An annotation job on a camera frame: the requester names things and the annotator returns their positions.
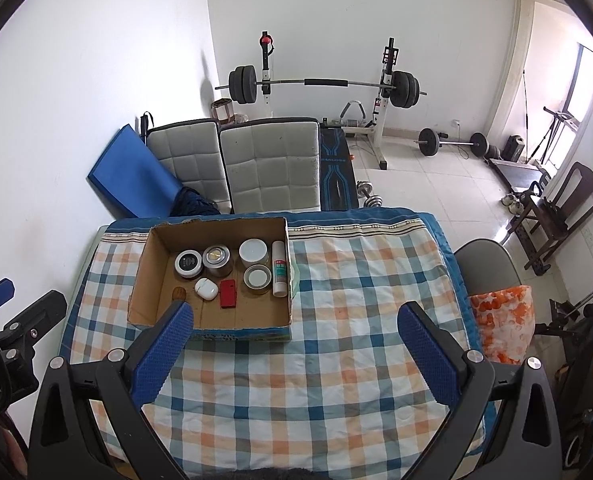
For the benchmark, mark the black blue weight bench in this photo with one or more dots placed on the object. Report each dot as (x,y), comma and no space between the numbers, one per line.
(336,180)

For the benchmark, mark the red rectangular box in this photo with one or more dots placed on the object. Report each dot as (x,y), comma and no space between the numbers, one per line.
(228,295)

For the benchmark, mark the small brown bin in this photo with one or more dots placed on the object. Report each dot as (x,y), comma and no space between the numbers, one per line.
(222,112)

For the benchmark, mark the long barbell black plates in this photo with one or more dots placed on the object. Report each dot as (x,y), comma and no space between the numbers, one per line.
(326,82)

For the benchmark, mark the white tube green red label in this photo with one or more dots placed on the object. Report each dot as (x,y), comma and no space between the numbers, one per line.
(279,270)

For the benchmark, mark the white barbell rack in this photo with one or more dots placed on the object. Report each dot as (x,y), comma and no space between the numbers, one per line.
(385,110)

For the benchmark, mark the round metal tin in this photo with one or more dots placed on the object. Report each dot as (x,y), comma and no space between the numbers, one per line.
(216,257)

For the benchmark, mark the chrome dumbbell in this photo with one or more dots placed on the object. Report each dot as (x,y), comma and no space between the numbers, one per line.
(371,196)

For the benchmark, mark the white quilted cushions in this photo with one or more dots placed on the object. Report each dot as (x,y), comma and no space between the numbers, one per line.
(271,165)

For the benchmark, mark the window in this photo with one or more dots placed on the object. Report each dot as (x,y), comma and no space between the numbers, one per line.
(584,85)

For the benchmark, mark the white earbuds case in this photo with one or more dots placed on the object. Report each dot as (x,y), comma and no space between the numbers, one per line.
(205,290)

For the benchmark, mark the black exercise machine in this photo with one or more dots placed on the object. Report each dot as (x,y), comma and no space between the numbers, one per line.
(591,330)

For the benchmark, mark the small black appliance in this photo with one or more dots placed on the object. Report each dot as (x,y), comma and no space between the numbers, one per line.
(516,147)

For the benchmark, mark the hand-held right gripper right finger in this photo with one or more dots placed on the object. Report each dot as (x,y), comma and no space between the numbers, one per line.
(426,355)

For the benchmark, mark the black round tin white rim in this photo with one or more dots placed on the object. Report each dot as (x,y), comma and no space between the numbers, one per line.
(187,262)

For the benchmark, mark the grey exercise equipment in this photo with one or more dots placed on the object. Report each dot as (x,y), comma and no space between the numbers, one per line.
(354,115)

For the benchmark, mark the black treadmill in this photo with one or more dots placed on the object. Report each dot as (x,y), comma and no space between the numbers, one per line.
(519,172)

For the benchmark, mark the dark wooden chair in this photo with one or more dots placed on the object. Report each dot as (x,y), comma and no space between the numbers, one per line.
(581,190)

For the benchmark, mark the cardboard box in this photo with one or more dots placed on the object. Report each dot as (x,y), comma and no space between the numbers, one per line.
(256,317)

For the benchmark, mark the orange white patterned bag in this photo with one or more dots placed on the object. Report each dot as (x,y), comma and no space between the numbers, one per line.
(501,320)

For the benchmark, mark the short barbell black plates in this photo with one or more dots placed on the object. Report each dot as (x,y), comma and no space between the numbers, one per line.
(429,141)

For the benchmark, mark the white quilted chair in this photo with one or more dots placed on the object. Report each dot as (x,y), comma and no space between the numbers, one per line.
(186,160)

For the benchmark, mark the plaid blanket blue border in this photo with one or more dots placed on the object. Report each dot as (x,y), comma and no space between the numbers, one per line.
(326,335)

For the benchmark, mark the dark blue cloth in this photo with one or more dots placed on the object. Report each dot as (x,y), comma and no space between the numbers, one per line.
(194,202)

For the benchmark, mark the white shoe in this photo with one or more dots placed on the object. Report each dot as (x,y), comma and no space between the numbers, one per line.
(520,204)
(507,201)

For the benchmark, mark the black weight plates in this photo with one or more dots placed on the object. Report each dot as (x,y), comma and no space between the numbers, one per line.
(492,152)

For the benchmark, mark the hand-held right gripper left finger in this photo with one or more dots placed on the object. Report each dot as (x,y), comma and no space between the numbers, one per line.
(164,355)

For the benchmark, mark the grey chair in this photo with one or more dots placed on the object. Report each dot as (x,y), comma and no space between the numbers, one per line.
(486,265)

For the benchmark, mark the blue foam mat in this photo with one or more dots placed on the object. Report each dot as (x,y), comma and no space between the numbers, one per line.
(126,170)

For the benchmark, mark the small brown object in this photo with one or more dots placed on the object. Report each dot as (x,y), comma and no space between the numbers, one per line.
(178,293)

